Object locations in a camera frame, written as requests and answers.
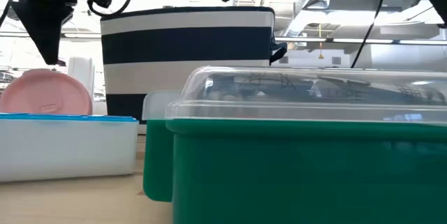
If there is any navy white striped fabric basket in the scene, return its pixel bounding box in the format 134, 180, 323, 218
100, 6, 288, 135

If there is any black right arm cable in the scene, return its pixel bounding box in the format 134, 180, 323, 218
350, 0, 390, 69

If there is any yellow hanging tag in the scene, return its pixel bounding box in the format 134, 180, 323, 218
317, 23, 325, 60

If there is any green snack packet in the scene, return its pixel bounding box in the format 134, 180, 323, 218
141, 65, 447, 224

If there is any white pillar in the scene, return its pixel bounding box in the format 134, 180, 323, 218
67, 56, 96, 115

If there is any clear jar with pink lid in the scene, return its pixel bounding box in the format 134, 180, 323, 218
0, 68, 94, 116

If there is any white blue pill organizer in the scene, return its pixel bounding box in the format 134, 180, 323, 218
0, 112, 140, 183

